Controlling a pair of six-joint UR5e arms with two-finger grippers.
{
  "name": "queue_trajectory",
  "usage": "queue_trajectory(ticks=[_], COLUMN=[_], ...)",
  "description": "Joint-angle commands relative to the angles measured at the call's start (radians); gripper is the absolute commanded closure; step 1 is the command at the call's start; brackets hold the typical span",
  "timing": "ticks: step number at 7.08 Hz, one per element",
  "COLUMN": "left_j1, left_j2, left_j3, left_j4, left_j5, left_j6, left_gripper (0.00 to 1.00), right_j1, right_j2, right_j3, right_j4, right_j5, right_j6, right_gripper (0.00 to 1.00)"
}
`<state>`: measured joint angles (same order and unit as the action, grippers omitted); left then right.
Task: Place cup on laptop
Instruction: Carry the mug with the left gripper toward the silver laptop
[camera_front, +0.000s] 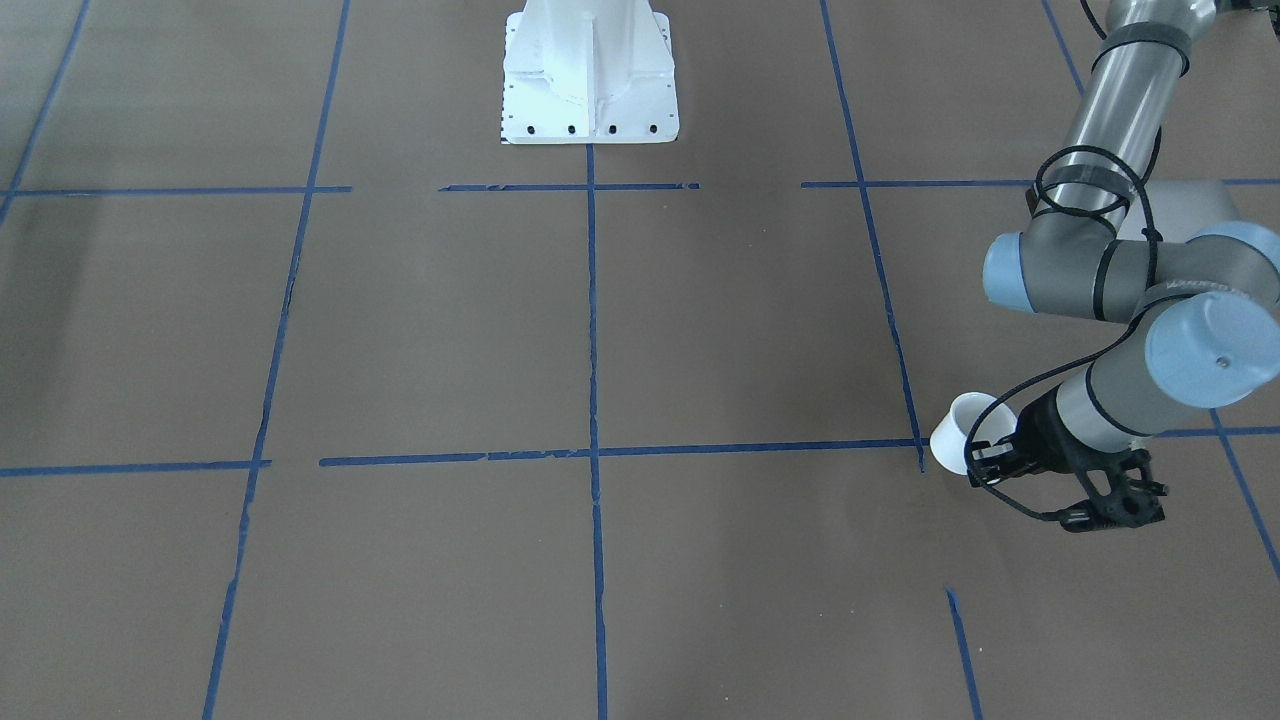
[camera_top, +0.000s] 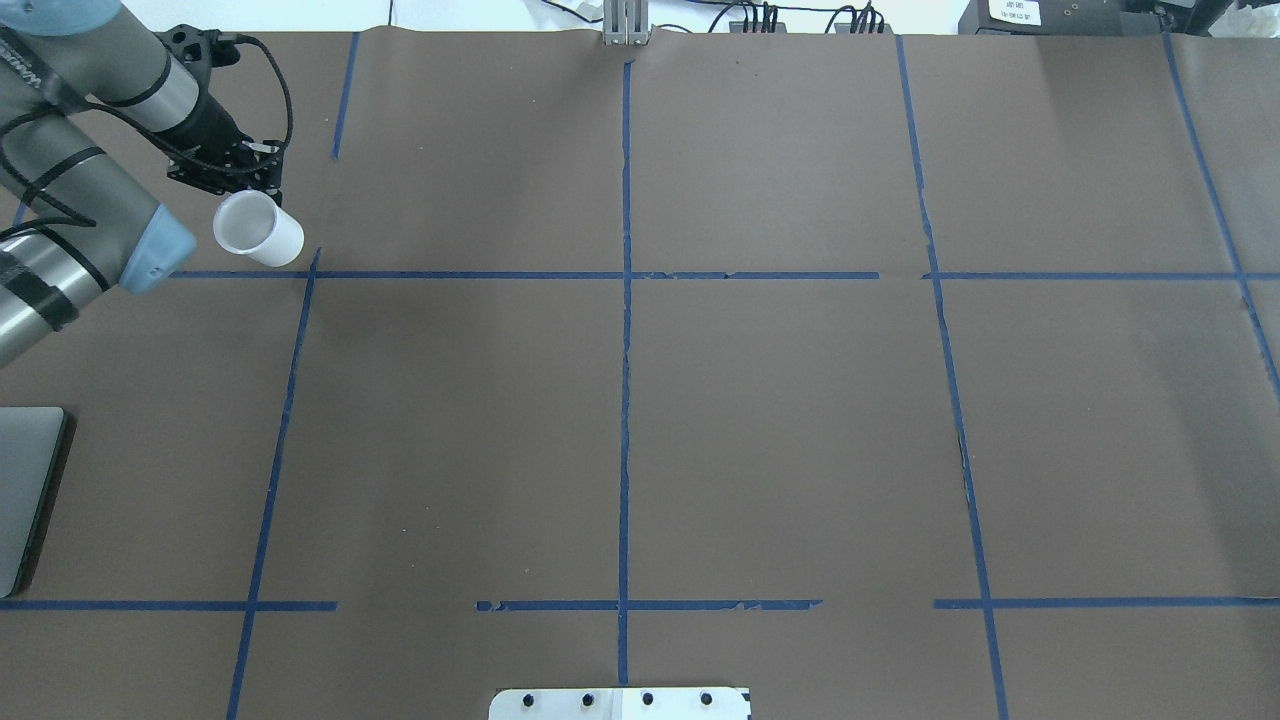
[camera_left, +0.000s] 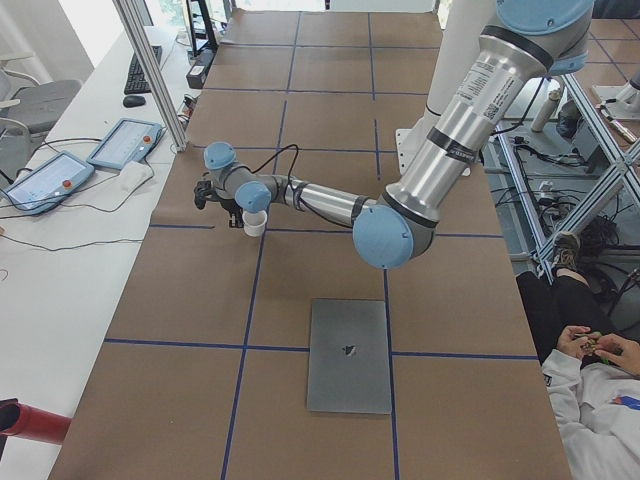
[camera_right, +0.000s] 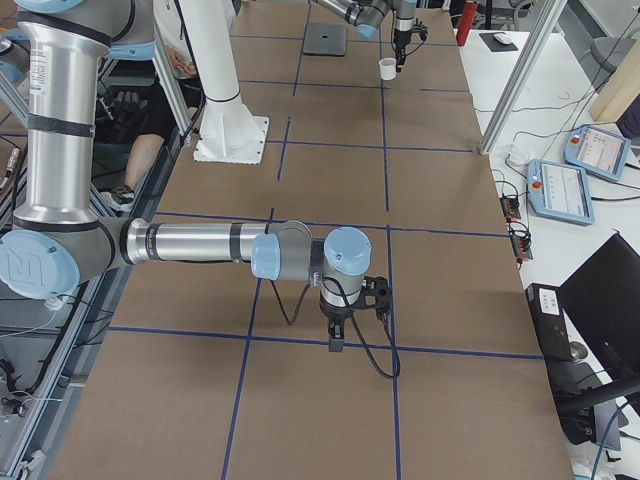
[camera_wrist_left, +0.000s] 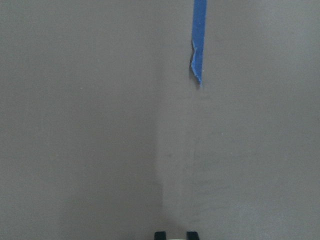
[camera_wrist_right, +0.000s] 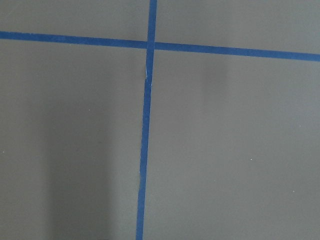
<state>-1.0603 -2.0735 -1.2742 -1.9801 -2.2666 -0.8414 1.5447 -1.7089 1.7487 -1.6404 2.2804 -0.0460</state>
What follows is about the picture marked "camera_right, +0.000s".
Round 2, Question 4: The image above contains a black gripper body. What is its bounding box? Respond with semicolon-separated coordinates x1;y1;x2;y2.
320;287;361;334
393;17;414;55

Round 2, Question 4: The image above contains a white ceramic cup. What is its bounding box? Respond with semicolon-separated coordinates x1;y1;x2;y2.
378;57;397;81

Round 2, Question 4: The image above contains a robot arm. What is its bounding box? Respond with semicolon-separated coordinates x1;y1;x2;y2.
1;1;371;352
315;0;428;73

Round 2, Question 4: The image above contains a silver closed laptop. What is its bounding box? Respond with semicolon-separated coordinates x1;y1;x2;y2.
303;22;347;57

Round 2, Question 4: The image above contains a red bottle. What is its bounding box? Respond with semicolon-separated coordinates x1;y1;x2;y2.
456;0;477;47

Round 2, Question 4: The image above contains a black mouse pad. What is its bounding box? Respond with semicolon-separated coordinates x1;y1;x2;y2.
479;31;518;52

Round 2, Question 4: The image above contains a white computer mouse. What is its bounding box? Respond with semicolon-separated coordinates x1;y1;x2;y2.
493;32;513;45

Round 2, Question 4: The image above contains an upper orange circuit board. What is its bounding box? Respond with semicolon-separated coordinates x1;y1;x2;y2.
499;195;521;222

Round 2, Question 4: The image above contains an orange circuit board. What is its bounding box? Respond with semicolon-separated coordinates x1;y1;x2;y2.
510;231;533;264
499;195;521;222

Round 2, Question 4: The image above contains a lower orange circuit board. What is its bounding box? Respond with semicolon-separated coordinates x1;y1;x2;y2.
510;231;533;264

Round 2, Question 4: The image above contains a near blue teach pendant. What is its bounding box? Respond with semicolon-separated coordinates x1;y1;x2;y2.
527;159;595;225

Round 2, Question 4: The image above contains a blue teach pendant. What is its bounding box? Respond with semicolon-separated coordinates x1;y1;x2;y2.
564;125;631;182
527;159;595;225

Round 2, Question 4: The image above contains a far blue teach pendant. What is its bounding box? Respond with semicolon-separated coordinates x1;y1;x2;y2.
564;125;631;182

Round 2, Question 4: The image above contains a black computer box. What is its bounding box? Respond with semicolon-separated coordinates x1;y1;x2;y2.
525;283;621;451

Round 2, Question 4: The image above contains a seated person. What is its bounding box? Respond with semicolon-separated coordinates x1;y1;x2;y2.
101;1;201;212

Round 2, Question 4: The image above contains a black monitor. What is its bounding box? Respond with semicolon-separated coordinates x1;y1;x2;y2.
559;233;639;379

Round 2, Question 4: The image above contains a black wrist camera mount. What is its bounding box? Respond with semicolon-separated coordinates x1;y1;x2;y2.
353;276;392;324

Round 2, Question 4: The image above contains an aluminium frame post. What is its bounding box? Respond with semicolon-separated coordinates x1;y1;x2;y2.
478;0;567;155

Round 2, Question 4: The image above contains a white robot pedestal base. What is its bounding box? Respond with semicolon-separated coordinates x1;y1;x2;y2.
179;0;269;165

